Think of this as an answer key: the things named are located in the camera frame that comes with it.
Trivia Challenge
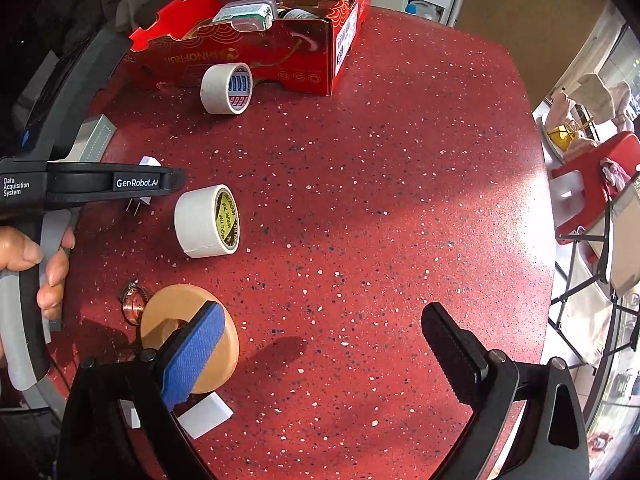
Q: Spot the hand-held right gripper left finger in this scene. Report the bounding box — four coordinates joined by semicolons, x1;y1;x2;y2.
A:
56;301;227;480

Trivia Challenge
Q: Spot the person's left hand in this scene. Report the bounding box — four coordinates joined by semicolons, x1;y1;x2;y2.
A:
0;225;77;322

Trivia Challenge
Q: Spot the red plastic chair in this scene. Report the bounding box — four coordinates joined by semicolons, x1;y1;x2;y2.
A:
550;132;640;261

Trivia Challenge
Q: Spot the white tape roll yellow core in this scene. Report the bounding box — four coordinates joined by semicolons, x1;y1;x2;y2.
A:
174;183;241;259

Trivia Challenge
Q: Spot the white plug adapter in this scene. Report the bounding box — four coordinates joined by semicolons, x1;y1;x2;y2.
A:
124;156;163;216

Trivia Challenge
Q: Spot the dark jar with label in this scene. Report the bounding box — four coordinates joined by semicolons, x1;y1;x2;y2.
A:
277;6;328;21

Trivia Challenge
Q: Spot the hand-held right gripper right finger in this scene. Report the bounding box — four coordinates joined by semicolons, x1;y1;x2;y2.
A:
421;302;591;480

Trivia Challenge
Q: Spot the black folding chair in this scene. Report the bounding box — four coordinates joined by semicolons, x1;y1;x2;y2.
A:
547;175;640;376

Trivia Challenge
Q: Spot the beige cloth pile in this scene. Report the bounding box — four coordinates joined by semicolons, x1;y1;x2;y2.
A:
550;74;633;151

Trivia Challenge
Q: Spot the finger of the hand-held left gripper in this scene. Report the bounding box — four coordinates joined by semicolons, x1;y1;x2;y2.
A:
47;162;187;211

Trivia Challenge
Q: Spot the tan wooden ring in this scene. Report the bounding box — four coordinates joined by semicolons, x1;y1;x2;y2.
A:
140;284;240;395

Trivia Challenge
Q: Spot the white tape roll blue core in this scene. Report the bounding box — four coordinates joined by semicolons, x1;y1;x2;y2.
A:
200;63;253;115

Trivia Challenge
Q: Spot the blue capped bottle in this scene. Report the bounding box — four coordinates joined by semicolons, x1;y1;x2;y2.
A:
406;2;442;22

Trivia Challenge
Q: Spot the white rectangular block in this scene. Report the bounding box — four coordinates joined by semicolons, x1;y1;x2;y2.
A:
131;392;235;440

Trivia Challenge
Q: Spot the red cardboard box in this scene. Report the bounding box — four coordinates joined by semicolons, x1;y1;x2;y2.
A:
122;0;375;97

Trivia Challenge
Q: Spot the large metal hose clamp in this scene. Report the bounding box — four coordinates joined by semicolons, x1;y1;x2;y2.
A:
119;280;151;327

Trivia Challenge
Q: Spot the clear plastic lidded container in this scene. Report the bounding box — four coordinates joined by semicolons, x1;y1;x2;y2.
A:
210;0;278;33

